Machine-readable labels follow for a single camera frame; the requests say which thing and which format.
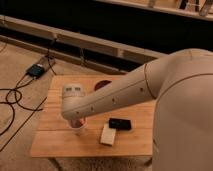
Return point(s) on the black power adapter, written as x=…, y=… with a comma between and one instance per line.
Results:
x=35, y=71

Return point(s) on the white rectangular block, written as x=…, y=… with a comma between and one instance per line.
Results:
x=108, y=135

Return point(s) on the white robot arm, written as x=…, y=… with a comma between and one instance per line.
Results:
x=181, y=84

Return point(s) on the wooden table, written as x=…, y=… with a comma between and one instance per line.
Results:
x=55, y=138

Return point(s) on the black rectangular box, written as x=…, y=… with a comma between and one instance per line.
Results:
x=120, y=124

